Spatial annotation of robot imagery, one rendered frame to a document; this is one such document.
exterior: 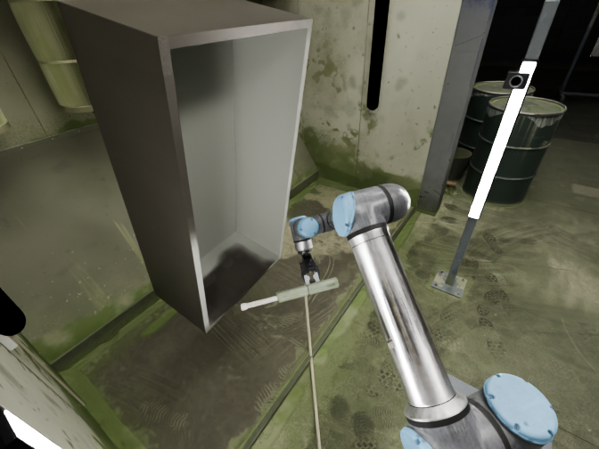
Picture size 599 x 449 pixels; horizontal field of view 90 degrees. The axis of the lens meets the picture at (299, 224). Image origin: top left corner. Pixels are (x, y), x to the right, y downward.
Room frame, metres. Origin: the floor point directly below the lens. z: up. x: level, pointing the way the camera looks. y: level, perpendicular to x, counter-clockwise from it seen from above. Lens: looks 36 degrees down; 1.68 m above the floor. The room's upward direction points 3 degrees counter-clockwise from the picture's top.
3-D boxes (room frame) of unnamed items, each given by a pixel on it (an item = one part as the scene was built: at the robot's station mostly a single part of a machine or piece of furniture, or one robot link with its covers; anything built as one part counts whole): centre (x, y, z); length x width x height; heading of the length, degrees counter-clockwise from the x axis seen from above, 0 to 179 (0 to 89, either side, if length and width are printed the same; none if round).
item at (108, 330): (1.98, 0.57, 0.11); 2.70 x 0.02 x 0.13; 143
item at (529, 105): (2.66, -2.02, 0.86); 0.54 x 0.54 x 0.01
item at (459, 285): (1.46, -1.05, 0.01); 0.20 x 0.20 x 0.01; 53
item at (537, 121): (2.65, -2.02, 0.44); 0.59 x 0.58 x 0.89; 157
